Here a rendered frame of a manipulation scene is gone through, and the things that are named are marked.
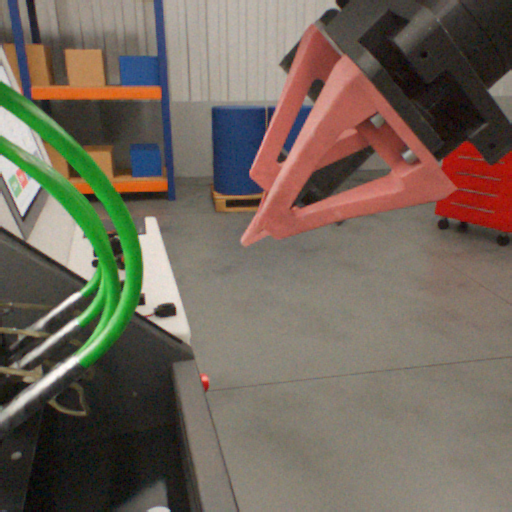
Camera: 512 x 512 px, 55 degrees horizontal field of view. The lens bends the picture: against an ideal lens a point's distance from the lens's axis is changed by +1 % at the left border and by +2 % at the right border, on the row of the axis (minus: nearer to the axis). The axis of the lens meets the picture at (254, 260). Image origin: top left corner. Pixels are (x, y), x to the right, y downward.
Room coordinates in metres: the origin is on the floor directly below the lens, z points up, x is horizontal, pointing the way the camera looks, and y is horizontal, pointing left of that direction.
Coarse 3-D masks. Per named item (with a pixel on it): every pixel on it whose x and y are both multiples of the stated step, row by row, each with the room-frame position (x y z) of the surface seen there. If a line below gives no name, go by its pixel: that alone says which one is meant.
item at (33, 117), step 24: (0, 96) 0.32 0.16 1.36; (24, 120) 0.33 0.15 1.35; (48, 120) 0.33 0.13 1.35; (72, 144) 0.33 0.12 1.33; (96, 168) 0.34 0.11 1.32; (96, 192) 0.34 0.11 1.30; (120, 216) 0.34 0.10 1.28; (120, 240) 0.34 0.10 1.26; (120, 312) 0.34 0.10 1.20; (120, 336) 0.34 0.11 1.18; (96, 360) 0.33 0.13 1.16
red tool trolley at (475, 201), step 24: (456, 168) 4.23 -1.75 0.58; (480, 168) 4.05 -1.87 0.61; (504, 168) 3.90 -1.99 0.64; (456, 192) 4.20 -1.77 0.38; (480, 192) 4.02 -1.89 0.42; (504, 192) 3.87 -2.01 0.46; (456, 216) 4.18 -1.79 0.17; (480, 216) 4.00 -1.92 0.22; (504, 216) 3.84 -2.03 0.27; (504, 240) 3.85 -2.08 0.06
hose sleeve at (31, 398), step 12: (72, 360) 0.33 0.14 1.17; (60, 372) 0.33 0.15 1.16; (72, 372) 0.32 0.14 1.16; (84, 372) 0.33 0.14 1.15; (36, 384) 0.33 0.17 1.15; (48, 384) 0.32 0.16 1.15; (60, 384) 0.32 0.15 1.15; (24, 396) 0.32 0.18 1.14; (36, 396) 0.32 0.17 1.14; (48, 396) 0.32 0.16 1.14; (12, 408) 0.32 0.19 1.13; (24, 408) 0.31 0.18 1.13; (36, 408) 0.32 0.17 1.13; (0, 420) 0.31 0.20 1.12; (12, 420) 0.31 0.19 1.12; (24, 420) 0.32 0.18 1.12
